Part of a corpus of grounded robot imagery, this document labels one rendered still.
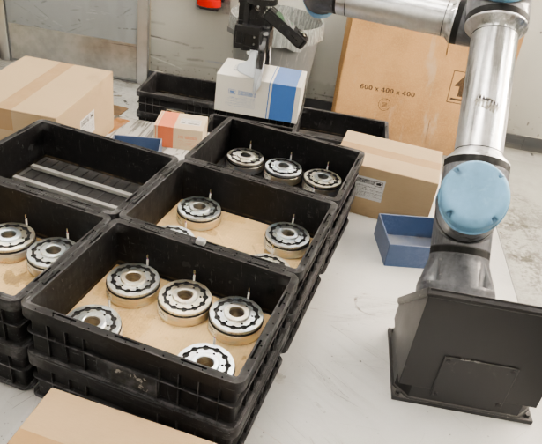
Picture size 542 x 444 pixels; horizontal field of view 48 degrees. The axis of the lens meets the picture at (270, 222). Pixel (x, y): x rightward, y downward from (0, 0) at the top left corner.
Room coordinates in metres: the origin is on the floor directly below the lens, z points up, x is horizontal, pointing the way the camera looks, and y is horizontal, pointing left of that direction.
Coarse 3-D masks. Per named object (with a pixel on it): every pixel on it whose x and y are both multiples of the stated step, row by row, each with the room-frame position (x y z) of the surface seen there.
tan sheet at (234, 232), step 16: (176, 208) 1.23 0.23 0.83; (160, 224) 1.15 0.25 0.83; (176, 224) 1.16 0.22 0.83; (224, 224) 1.19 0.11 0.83; (240, 224) 1.20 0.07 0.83; (256, 224) 1.21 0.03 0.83; (208, 240) 1.12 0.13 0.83; (224, 240) 1.13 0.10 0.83; (240, 240) 1.13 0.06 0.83; (256, 240) 1.14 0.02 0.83
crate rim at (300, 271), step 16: (160, 176) 1.20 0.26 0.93; (240, 176) 1.25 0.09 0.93; (144, 192) 1.12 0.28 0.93; (288, 192) 1.22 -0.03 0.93; (128, 208) 1.05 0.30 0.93; (336, 208) 1.17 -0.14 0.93; (144, 224) 1.00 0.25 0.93; (192, 240) 0.97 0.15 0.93; (320, 240) 1.05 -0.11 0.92; (256, 256) 0.95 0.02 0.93; (304, 256) 0.97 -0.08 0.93; (304, 272) 0.94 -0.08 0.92
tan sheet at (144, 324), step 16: (96, 288) 0.90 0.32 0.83; (160, 288) 0.93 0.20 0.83; (80, 304) 0.85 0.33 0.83; (96, 304) 0.86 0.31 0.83; (112, 304) 0.86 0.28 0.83; (128, 320) 0.83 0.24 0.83; (144, 320) 0.83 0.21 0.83; (160, 320) 0.84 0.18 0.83; (128, 336) 0.79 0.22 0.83; (144, 336) 0.79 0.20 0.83; (160, 336) 0.80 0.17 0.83; (176, 336) 0.81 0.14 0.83; (192, 336) 0.81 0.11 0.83; (208, 336) 0.82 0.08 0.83; (176, 352) 0.76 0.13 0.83; (240, 352) 0.79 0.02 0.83; (240, 368) 0.75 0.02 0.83
